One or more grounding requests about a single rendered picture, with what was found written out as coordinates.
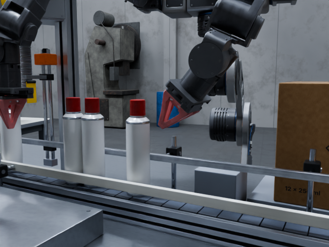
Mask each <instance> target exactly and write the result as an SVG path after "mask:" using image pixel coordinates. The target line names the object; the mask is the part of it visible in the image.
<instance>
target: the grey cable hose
mask: <svg viewBox="0 0 329 247"><path fill-rule="evenodd" d="M31 58H32V56H31V47H23V46H20V61H21V81H22V87H26V82H25V81H26V80H33V79H24V75H32V62H31V60H32V59H31Z"/></svg>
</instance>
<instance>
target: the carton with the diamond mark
mask: <svg viewBox="0 0 329 247"><path fill-rule="evenodd" d="M310 148H315V149H317V150H316V160H317V161H321V167H322V172H321V173H325V174H329V82H317V81H293V82H282V83H279V94H278V115H277V137H276V158H275V168H280V169H288V170H297V171H303V166H304V161H305V160H307V159H308V160H309V152H310ZM307 185H308V181H307V180H299V179H292V178H284V177H277V176H275V180H274V201H278V202H284V203H290V204H296V205H302V206H306V201H307ZM313 207H314V208H320V209H326V210H329V183H322V182H314V198H313Z"/></svg>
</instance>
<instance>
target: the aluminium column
mask: <svg viewBox="0 0 329 247"><path fill-rule="evenodd" d="M54 24H55V46H56V55H57V65H56V69H57V92H58V115H59V138H60V142H63V119H62V117H63V116H64V115H65V114H66V113H67V112H66V98H67V97H80V92H79V64H78V35H77V6H76V0H65V19H64V21H63V22H61V23H60V22H57V23H54ZM60 160H61V170H65V165H64V149H63V148H60Z"/></svg>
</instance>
